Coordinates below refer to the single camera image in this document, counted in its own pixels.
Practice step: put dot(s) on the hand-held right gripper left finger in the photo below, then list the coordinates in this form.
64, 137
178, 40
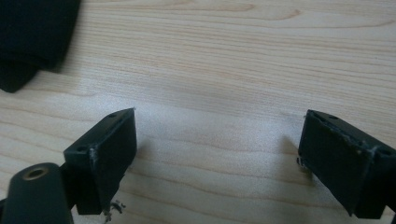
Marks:
109, 149

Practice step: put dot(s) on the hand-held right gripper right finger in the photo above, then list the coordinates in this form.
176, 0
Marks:
336, 155

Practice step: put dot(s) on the dark cloth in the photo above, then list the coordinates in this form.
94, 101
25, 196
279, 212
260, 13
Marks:
31, 37

